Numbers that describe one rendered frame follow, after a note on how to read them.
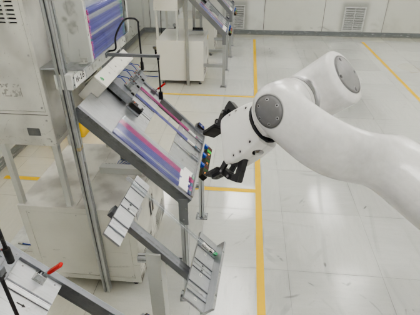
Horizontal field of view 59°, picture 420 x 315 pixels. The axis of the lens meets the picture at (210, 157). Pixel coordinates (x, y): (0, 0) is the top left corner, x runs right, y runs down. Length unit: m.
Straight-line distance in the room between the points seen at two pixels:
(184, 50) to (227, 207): 2.85
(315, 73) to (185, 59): 4.81
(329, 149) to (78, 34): 1.45
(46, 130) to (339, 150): 1.60
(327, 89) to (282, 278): 2.08
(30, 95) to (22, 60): 0.16
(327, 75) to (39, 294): 1.00
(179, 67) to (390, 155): 4.94
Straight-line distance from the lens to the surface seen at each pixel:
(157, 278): 1.60
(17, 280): 1.24
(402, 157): 0.54
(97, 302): 1.31
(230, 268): 2.56
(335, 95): 0.55
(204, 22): 6.67
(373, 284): 2.67
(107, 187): 2.26
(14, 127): 2.01
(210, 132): 0.77
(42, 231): 2.37
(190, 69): 5.36
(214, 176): 0.72
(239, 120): 0.67
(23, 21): 1.77
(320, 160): 0.51
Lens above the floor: 1.90
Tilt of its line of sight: 32 degrees down
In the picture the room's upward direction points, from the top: straight up
